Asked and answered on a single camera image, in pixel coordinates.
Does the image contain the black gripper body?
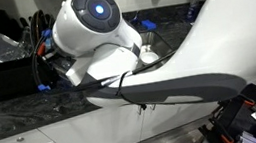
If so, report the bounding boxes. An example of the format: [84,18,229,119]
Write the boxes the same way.
[36,48,70,87]

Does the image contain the white ceramic bowl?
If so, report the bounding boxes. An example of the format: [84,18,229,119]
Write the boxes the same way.
[139,50,161,67]

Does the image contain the clear bottle dark blue liquid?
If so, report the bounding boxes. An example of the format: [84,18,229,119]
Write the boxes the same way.
[185,0,203,21]

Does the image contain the clear drinking glass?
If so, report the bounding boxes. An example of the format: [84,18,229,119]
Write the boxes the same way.
[17,26,35,55]

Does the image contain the dark round plate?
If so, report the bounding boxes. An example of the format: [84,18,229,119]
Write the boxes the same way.
[27,8,51,43]

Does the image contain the black dish rack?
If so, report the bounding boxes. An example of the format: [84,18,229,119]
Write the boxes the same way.
[0,7,71,99]

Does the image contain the clear plastic container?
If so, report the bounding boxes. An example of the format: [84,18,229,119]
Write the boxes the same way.
[0,26,31,64]

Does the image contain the white lower cabinets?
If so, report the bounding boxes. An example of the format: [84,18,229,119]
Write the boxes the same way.
[0,90,227,143]

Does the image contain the blue sponge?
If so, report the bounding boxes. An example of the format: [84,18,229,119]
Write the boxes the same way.
[140,18,159,33]

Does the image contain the black cart with orange clamps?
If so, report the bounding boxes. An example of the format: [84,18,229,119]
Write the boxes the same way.
[190,80,256,143]

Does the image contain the orange handled utensil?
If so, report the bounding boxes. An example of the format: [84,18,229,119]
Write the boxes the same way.
[35,42,48,58]

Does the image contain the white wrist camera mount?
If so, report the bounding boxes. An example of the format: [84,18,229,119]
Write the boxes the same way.
[48,51,87,90]

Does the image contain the steel cabinet door handle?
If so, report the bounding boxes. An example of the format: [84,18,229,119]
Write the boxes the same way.
[150,103,159,112]
[136,105,144,116]

